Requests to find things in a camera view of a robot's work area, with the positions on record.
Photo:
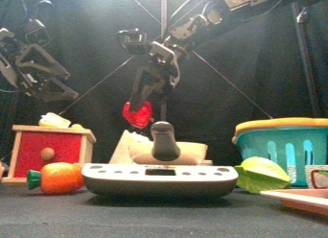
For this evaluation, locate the grey vertical frame bar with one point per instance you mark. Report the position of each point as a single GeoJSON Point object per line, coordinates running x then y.
{"type": "Point", "coordinates": [165, 11]}

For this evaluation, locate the pale yellow toy food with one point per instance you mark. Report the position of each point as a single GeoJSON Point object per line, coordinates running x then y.
{"type": "Point", "coordinates": [55, 120]}

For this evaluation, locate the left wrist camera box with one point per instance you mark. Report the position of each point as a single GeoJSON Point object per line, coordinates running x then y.
{"type": "Point", "coordinates": [38, 32]}

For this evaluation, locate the white kitchen scale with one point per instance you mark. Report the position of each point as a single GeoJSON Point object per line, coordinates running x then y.
{"type": "Point", "coordinates": [161, 181]}

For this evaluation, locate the teal basket yellow rim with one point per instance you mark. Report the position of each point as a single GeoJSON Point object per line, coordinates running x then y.
{"type": "Point", "coordinates": [278, 142]}

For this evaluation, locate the small picture toy block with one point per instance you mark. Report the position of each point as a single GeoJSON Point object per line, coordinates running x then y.
{"type": "Point", "coordinates": [318, 177]}

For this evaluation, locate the pink toy tray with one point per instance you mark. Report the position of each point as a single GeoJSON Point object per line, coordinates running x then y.
{"type": "Point", "coordinates": [303, 198]}

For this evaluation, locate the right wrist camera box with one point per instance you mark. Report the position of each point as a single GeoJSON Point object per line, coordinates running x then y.
{"type": "Point", "coordinates": [134, 41]}

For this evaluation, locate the white wedge toy piece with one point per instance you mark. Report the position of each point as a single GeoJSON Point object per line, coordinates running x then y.
{"type": "Point", "coordinates": [122, 149]}

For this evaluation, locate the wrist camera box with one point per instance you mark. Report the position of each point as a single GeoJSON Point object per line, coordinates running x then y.
{"type": "Point", "coordinates": [38, 32]}
{"type": "Point", "coordinates": [134, 41]}

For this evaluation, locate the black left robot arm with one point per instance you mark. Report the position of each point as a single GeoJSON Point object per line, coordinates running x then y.
{"type": "Point", "coordinates": [9, 11]}

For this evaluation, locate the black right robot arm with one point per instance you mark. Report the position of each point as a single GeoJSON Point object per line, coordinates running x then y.
{"type": "Point", "coordinates": [222, 11]}

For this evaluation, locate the black frame pole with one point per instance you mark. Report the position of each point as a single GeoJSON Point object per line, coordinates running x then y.
{"type": "Point", "coordinates": [306, 56]}

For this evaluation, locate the orange toy carrot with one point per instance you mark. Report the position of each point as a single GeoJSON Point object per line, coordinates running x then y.
{"type": "Point", "coordinates": [59, 178]}

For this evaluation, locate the green star fruit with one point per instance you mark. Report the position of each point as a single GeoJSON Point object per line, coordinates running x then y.
{"type": "Point", "coordinates": [263, 174]}

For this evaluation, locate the small yellow toy piece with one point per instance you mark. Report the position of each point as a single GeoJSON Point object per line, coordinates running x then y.
{"type": "Point", "coordinates": [78, 126]}

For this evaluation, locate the red wooden drawer box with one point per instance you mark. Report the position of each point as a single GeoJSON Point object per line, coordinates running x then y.
{"type": "Point", "coordinates": [51, 152]}

